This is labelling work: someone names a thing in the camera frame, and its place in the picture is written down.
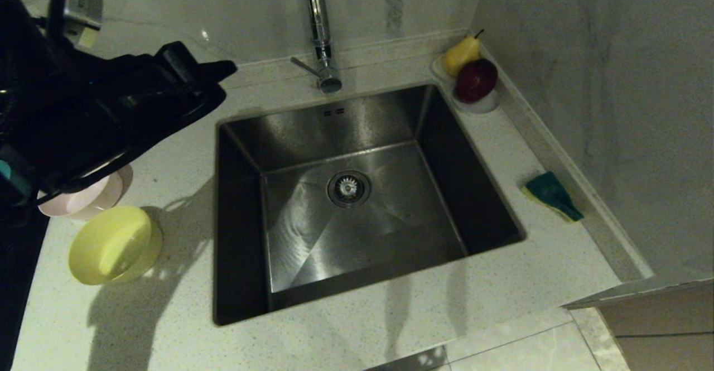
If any pink plastic bowl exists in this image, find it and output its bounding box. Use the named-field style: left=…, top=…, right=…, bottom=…
left=38, top=165, right=134, bottom=222

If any chrome faucet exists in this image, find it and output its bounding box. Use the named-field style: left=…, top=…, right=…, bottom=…
left=290, top=0, right=343, bottom=94

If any yellow plastic bowl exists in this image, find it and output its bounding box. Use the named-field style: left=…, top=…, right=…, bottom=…
left=68, top=206, right=164, bottom=286

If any green and yellow sponge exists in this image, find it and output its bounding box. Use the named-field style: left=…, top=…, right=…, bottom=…
left=522, top=171, right=585, bottom=223

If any metal sink drain strainer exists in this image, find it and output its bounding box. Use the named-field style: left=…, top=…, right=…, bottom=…
left=327, top=171, right=372, bottom=209

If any stainless steel sink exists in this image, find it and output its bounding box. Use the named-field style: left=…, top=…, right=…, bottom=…
left=214, top=84, right=527, bottom=327

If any black induction cooktop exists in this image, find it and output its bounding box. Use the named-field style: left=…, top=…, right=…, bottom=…
left=0, top=204, right=51, bottom=371

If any yellow pear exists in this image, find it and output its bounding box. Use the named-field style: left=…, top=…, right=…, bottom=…
left=443, top=30, right=486, bottom=78

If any dark red apple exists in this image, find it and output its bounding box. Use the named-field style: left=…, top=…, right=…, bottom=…
left=455, top=59, right=499, bottom=104

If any white fruit tray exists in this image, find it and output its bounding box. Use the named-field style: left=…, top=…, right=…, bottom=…
left=431, top=55, right=501, bottom=115

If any light wooden cabinet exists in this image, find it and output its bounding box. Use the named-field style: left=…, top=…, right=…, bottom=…
left=597, top=285, right=714, bottom=371

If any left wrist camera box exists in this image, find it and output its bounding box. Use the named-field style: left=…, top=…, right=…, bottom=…
left=50, top=0, right=104, bottom=48

